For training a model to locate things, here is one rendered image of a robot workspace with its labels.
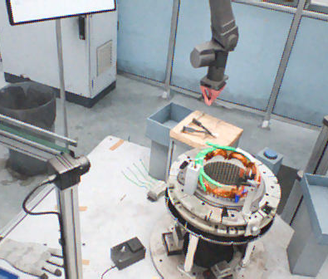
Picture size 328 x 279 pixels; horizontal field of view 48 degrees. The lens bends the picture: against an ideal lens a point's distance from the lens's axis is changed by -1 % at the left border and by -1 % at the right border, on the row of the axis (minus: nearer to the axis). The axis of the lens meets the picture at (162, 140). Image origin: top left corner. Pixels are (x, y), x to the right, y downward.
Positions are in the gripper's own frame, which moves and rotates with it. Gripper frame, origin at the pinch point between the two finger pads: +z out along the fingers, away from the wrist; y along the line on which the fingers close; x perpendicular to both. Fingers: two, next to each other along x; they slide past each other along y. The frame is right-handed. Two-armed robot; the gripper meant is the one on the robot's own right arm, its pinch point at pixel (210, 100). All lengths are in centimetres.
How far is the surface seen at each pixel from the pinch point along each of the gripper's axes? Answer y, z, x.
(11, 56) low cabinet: -98, 88, -238
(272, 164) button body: 3.0, 12.7, 27.9
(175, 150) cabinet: 12.0, 17.3, -4.8
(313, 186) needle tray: 5.1, 12.8, 42.3
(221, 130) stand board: 1.0, 9.2, 6.8
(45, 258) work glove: 63, 36, -19
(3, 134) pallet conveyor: 23, 43, -89
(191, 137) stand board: 11.7, 9.2, 0.2
